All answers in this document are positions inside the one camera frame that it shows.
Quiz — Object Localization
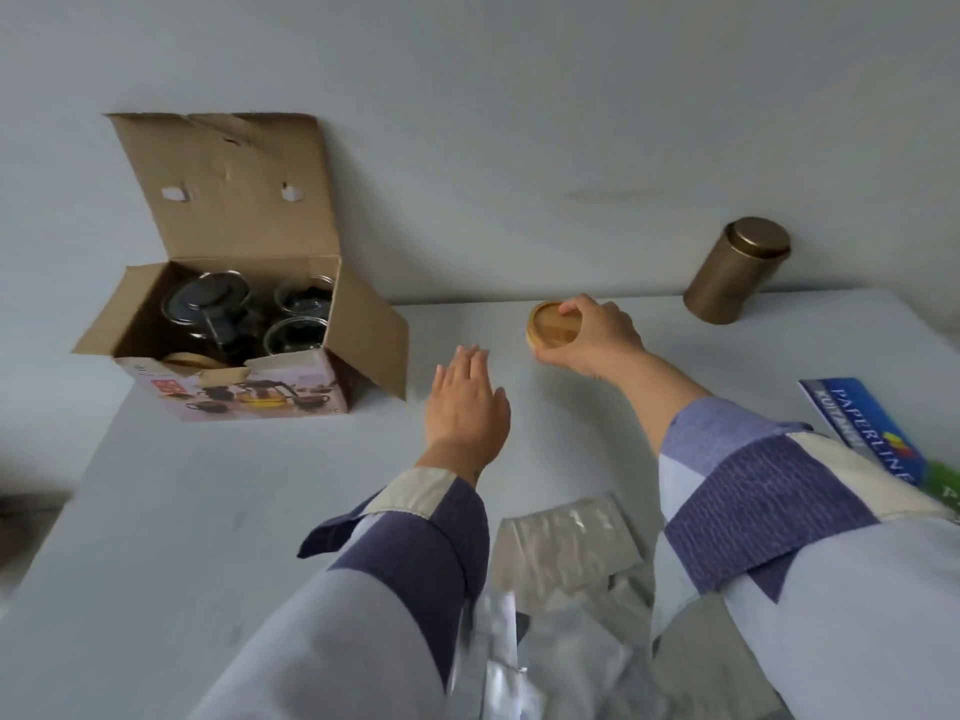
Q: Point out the silver foil bag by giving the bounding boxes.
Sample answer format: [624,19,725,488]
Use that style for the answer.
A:
[490,493,648,597]
[651,592,798,720]
[448,588,670,720]

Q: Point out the person's right hand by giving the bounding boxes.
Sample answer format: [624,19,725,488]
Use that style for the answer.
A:
[537,294,650,383]

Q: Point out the person's right forearm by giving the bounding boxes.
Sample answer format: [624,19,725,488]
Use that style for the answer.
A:
[598,349,960,720]

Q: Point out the person's left hand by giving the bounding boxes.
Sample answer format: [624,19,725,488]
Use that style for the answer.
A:
[423,345,513,475]

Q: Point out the blue paper ream package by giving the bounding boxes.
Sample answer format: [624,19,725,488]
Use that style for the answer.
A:
[797,377,960,512]

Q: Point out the clear glass cup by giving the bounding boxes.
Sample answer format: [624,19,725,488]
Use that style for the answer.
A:
[273,274,336,320]
[261,315,332,362]

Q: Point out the person's left forearm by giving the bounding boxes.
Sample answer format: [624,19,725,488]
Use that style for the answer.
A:
[183,449,493,720]

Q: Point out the open cardboard box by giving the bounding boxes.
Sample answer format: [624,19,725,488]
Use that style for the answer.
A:
[72,112,411,423]

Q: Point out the glass teapot with black lid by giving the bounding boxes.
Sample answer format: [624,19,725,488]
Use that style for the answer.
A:
[160,270,257,362]

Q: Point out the gold metal tin canister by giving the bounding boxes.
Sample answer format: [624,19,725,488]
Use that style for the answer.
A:
[682,216,793,326]

